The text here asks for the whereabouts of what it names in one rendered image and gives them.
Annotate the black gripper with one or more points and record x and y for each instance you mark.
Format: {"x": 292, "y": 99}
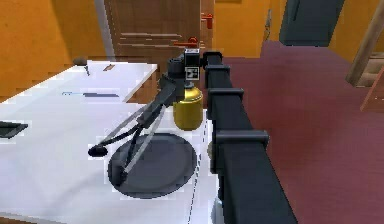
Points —
{"x": 163, "y": 95}

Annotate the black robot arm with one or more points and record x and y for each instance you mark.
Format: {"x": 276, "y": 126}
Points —
{"x": 246, "y": 160}

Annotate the gold dispenser bottle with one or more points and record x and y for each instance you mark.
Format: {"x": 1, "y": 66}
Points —
{"x": 188, "y": 110}

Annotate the dark grey round plate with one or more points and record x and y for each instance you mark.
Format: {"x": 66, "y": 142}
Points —
{"x": 163, "y": 170}

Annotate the white table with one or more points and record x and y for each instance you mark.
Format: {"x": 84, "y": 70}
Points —
{"x": 53, "y": 166}

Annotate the small brown flat item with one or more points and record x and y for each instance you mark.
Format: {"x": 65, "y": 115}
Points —
{"x": 108, "y": 67}

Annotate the black flat tray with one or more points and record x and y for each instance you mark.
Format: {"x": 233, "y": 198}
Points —
{"x": 10, "y": 129}

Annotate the brown wooden door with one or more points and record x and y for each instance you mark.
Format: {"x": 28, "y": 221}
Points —
{"x": 150, "y": 23}

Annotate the dark grey fridge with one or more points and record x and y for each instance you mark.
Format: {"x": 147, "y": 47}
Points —
{"x": 310, "y": 21}

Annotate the light wooden furniture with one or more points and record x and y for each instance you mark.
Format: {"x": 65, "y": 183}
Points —
{"x": 366, "y": 53}

